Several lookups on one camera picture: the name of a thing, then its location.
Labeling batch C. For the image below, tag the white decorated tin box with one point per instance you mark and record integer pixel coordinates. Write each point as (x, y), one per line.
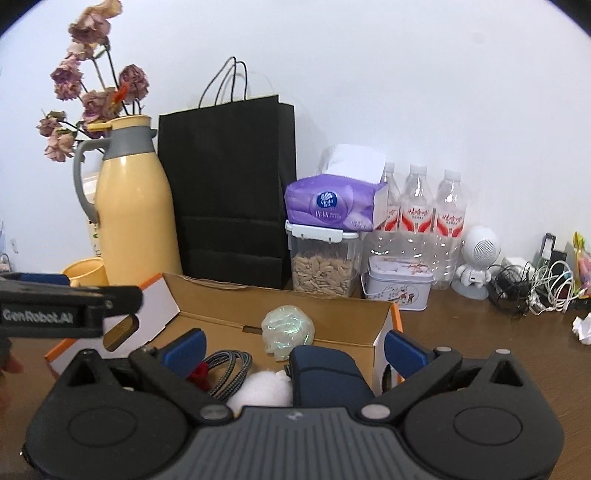
(406, 283)

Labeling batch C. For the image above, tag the person's left hand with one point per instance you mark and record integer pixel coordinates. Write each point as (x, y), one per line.
(9, 365)

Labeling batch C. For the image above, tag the clear container with seeds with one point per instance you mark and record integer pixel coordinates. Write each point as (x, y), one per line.
(324, 261)

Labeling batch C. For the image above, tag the water bottle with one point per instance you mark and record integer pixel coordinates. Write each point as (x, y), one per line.
(392, 199)
(417, 216)
(450, 213)

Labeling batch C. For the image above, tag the water bottle right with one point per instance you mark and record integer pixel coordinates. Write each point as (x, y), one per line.
(450, 213)

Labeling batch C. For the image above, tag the water bottle left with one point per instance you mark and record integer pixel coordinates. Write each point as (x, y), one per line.
(392, 199)

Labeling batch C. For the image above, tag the white robot figurine speaker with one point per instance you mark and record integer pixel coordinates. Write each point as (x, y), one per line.
(480, 249)

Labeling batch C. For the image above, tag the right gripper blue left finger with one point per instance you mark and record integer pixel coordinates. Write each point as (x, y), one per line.
(184, 354)

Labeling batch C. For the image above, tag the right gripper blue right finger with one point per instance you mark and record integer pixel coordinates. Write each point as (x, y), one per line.
(406, 356)

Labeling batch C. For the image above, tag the black paper shopping bag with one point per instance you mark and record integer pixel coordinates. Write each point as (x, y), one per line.
(228, 167)

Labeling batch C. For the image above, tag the purple tissue pack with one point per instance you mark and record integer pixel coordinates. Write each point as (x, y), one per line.
(348, 194)

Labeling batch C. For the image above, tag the navy blue zip case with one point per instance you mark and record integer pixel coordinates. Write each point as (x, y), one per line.
(327, 378)

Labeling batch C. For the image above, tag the crumpled white paper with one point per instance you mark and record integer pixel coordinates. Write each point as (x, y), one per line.
(581, 328)

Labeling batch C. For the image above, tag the yellow white plush toy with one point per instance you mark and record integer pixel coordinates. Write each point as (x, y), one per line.
(263, 389)

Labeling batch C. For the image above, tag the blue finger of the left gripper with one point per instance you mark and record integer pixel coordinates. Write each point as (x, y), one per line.
(121, 300)
(44, 278)

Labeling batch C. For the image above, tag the water bottle middle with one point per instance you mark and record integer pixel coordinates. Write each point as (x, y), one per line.
(417, 216)

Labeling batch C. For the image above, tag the red cardboard pumpkin box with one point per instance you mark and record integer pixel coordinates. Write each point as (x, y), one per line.
(231, 315)

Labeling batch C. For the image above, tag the colourful snack packet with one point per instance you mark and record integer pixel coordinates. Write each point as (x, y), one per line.
(582, 265)

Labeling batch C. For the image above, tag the yellow ceramic mug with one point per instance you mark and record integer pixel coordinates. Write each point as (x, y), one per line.
(87, 272)

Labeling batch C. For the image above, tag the red fabric flower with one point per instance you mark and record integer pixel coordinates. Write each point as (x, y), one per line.
(199, 377)

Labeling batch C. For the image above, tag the yellow thermos jug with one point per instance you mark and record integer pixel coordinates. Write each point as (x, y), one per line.
(132, 206)

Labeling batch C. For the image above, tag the dried pink flower bouquet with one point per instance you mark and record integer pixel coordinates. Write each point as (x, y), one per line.
(87, 77)

